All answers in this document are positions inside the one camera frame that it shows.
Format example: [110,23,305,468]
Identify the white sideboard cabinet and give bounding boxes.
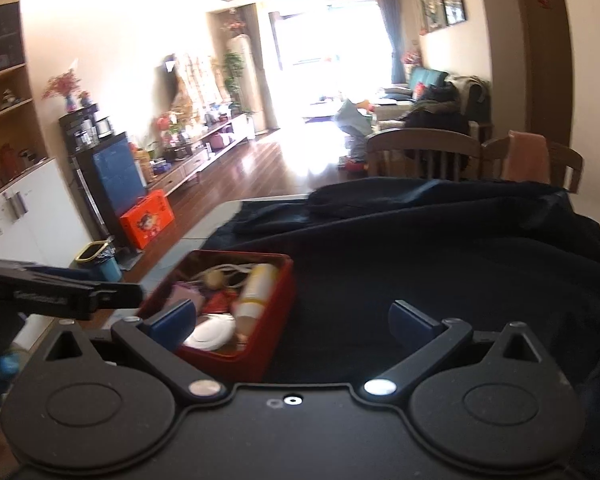
[0,157,93,266]

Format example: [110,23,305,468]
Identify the red tin box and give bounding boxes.
[136,249,297,383]

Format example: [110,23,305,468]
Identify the green potted plant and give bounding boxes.
[222,51,246,111]

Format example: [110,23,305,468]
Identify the pink towel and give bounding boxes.
[500,130,551,183]

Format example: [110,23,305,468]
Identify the yellow and white bottle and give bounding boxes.
[231,263,280,338]

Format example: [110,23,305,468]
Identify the low wooden tv cabinet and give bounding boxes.
[150,112,256,196]

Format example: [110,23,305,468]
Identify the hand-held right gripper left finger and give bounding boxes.
[42,298,228,406]

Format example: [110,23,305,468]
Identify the patterned beige cloth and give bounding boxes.
[172,52,226,116]

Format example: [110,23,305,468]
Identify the purple toy figure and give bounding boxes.
[169,281,206,313]

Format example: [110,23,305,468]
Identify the teal sofa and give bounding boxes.
[375,66,493,136]

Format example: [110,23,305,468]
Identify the pink flowers in blue vase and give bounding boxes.
[42,70,83,113]

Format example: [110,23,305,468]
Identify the grey curtain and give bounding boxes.
[375,0,411,86]
[240,4,276,133]

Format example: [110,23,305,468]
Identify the orange gift box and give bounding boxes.
[119,189,176,250]

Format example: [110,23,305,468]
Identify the white standing air conditioner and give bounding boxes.
[228,34,266,136]

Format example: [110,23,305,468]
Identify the tape roll with white core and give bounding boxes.
[182,312,237,352]

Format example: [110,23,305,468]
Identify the black cabinet with blue panel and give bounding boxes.
[59,104,148,248]

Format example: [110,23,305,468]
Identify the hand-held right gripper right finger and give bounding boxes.
[361,299,549,404]

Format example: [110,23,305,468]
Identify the person's left hand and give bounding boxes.
[0,351,23,412]

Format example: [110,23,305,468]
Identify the dark jacket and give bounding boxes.
[402,77,473,133]

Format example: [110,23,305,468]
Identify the small red toy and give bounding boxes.
[202,291,236,315]

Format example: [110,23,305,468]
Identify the dark blue cloth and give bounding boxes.
[200,177,600,396]

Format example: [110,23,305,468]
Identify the teal trash bin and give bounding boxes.
[75,241,123,283]

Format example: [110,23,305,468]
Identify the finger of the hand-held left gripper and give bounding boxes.
[11,281,145,322]
[0,257,98,285]

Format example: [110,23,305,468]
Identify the white sunglasses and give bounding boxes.
[192,261,256,291]

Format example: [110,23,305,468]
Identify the wooden wall shelf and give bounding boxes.
[0,0,48,201]

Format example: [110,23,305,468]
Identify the wide wooden chair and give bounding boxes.
[366,127,482,181]

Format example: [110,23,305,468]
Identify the blue white bag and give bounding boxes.
[332,99,376,138]

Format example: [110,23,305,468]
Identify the red potted flowers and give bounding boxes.
[155,114,181,146]

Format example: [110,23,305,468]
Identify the brown wooden door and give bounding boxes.
[510,0,573,148]

